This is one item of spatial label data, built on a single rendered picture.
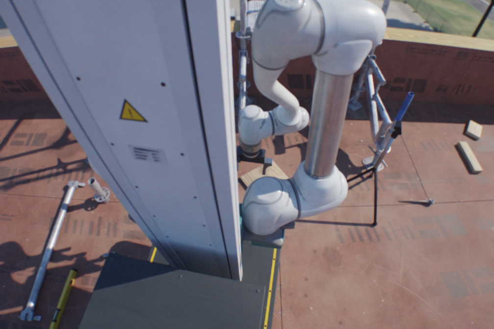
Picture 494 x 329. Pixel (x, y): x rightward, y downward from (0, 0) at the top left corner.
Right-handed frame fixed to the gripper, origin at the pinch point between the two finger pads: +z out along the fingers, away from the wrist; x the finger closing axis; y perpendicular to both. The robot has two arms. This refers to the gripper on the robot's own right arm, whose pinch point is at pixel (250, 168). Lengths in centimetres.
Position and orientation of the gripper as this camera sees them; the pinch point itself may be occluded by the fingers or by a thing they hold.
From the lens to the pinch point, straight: 133.6
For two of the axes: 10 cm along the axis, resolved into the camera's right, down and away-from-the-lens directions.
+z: 0.0, 6.5, 7.6
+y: -1.6, 7.5, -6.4
